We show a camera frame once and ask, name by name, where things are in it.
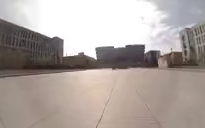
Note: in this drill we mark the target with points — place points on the long grey building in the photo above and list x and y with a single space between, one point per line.
20 43

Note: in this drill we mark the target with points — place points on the low pale building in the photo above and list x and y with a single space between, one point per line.
171 59

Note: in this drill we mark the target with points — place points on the small grey building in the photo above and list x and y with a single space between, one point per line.
152 57

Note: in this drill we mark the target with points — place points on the raised stone ledge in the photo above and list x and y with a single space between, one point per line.
23 72

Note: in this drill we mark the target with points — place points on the white building with window grid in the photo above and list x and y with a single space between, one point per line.
201 43

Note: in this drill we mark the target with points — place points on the grey paved plaza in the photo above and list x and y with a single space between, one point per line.
73 100

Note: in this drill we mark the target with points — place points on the dark wide building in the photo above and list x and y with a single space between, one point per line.
120 55

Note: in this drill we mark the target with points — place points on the low brown building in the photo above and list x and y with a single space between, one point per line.
79 61

